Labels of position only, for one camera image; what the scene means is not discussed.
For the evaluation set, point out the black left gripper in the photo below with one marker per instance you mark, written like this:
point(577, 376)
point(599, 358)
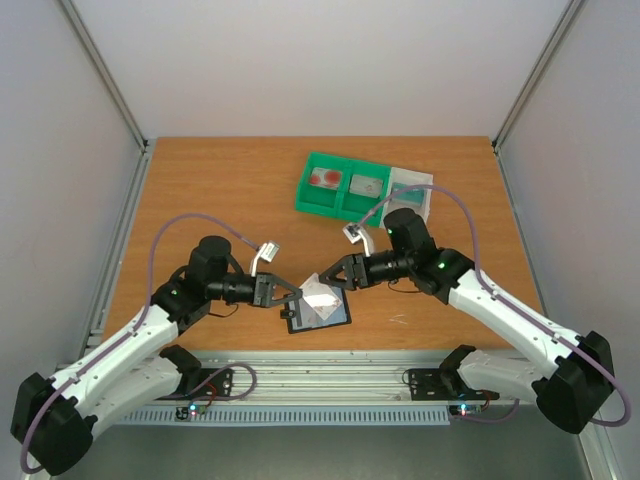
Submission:
point(265, 289)

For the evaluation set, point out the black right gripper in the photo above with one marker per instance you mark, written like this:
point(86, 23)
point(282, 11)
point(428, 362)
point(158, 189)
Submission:
point(356, 271)

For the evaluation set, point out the black leather card holder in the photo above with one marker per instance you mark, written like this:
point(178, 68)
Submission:
point(301, 317)

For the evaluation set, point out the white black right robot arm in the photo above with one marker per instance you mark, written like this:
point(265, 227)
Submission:
point(567, 375)

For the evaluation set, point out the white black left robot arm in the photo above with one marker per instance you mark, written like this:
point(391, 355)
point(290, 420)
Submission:
point(56, 419)

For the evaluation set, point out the grey card in bin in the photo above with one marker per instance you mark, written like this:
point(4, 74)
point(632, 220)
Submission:
point(366, 186)

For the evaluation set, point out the red dotted card in bin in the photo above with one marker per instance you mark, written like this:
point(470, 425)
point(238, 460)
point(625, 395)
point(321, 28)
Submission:
point(325, 178)

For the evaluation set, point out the teal card in bin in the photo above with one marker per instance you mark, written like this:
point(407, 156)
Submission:
point(414, 197)

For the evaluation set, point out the green left bin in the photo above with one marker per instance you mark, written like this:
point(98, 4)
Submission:
point(318, 201)

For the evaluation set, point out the green bin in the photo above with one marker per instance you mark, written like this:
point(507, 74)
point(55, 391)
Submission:
point(354, 207)
point(318, 201)

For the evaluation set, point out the green middle bin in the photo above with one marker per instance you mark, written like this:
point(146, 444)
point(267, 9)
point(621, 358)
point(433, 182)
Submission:
point(354, 207)

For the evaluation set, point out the white right bin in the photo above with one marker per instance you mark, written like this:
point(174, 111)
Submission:
point(410, 178)

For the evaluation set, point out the left controller board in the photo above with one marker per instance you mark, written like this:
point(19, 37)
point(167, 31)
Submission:
point(192, 411)

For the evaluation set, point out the controller board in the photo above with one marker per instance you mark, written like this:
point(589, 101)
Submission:
point(466, 409)
point(192, 411)

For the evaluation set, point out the right controller board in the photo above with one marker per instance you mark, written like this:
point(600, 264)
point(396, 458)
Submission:
point(466, 409)

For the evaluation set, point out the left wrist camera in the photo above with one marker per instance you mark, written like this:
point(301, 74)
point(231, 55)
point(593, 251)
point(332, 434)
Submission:
point(265, 253)

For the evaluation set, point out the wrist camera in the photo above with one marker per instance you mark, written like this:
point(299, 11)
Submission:
point(265, 253)
point(357, 234)

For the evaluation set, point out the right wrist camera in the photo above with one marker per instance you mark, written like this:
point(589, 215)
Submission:
point(357, 234)

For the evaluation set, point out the aluminium frame rail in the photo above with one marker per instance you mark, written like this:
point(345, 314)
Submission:
point(376, 377)

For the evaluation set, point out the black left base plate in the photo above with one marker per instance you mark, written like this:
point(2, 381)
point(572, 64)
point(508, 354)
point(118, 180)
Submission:
point(204, 384)

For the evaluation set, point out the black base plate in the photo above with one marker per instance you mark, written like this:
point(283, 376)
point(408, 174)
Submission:
point(204, 384)
point(430, 384)

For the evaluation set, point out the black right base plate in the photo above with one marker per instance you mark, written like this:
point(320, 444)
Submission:
point(430, 384)

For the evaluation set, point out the grey slotted cable duct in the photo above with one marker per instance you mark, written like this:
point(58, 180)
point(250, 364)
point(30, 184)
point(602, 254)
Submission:
point(289, 416)

